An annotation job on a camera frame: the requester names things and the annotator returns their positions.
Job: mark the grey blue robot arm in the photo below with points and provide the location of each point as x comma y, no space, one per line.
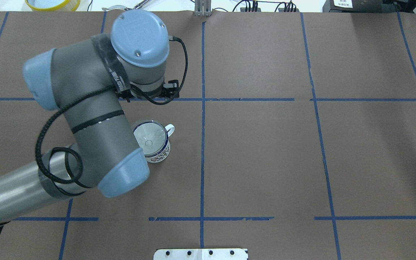
89,141

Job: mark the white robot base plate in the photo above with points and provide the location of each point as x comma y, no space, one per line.
202,254

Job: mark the yellow tape roll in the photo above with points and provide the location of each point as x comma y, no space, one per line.
53,5

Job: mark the white enamel cup blue rim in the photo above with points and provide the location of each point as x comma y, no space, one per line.
165,152

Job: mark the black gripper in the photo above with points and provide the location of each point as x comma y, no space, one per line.
125,94

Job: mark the clear plastic funnel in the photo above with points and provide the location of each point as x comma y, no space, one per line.
151,136

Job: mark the grey aluminium frame post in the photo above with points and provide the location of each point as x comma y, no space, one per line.
202,8

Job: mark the black box with label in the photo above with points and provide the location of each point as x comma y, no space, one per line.
352,6

